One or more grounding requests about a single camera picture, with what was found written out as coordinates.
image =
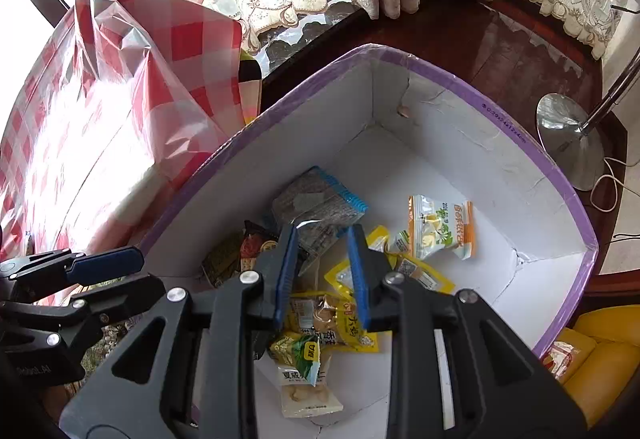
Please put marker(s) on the green yellow snack packet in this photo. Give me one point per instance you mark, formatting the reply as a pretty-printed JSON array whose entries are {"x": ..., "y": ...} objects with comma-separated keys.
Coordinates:
[{"x": 295, "y": 351}]

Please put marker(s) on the small green white snack packet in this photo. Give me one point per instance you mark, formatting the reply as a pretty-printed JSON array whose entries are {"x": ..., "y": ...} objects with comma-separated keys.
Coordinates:
[{"x": 398, "y": 241}]

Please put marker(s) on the yellow clear-window snack packet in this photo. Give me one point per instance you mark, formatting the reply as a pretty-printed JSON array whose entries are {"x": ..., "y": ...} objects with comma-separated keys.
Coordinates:
[{"x": 340, "y": 278}]

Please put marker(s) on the white box with purple rim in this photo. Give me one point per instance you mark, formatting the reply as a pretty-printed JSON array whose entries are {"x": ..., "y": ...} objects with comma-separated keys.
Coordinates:
[{"x": 450, "y": 159}]

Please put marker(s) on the clear snack packet blue edges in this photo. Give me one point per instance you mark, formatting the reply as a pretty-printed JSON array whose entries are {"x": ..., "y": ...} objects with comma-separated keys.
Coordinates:
[{"x": 320, "y": 209}]

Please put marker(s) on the white snack packet green top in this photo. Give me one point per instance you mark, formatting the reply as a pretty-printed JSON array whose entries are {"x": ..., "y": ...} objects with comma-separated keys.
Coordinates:
[{"x": 305, "y": 391}]

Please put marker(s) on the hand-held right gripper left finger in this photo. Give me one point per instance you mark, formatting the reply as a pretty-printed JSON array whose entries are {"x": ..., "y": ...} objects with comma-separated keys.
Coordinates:
[{"x": 285, "y": 269}]

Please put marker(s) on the yellow snack packet with label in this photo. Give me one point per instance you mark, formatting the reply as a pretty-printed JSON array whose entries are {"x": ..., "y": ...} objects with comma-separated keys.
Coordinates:
[{"x": 425, "y": 275}]

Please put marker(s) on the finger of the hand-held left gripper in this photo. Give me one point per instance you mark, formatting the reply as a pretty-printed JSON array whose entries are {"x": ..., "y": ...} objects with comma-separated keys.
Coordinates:
[
  {"x": 80, "y": 306},
  {"x": 107, "y": 263}
]

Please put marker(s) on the red checked plastic tablecloth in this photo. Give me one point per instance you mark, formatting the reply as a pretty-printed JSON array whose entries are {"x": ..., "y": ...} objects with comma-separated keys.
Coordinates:
[{"x": 125, "y": 94}]

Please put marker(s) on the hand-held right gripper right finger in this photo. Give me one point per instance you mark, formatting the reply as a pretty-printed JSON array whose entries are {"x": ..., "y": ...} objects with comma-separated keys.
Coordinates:
[{"x": 357, "y": 279}]

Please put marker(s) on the dark red snack packet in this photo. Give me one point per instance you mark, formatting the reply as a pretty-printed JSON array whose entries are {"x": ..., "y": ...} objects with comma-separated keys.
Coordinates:
[{"x": 256, "y": 244}]

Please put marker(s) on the orange green white snack packet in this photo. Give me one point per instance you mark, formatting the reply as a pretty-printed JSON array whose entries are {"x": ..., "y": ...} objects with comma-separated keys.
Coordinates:
[{"x": 440, "y": 229}]

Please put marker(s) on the silver lamp stand base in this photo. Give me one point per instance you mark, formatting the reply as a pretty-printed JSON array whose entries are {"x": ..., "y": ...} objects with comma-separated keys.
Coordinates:
[{"x": 565, "y": 119}]

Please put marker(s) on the yellow cushioned seat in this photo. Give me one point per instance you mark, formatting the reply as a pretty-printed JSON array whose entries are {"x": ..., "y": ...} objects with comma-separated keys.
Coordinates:
[{"x": 600, "y": 369}]

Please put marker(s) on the large yellow snack packet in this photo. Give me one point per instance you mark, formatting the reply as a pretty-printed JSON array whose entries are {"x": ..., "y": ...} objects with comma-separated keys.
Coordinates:
[{"x": 325, "y": 319}]

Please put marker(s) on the clear red snack packet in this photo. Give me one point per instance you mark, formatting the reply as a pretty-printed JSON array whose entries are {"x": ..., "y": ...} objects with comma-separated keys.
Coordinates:
[{"x": 562, "y": 358}]

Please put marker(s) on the small yellow snack packet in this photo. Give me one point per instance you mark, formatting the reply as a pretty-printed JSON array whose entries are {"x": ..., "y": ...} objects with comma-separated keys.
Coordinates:
[{"x": 378, "y": 239}]

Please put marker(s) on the dark green snack packet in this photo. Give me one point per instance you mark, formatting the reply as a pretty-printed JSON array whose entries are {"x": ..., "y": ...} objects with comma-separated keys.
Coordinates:
[{"x": 222, "y": 261}]

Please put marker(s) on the colourful patterned cloth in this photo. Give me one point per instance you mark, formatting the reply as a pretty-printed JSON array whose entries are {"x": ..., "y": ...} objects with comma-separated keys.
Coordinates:
[{"x": 250, "y": 79}]

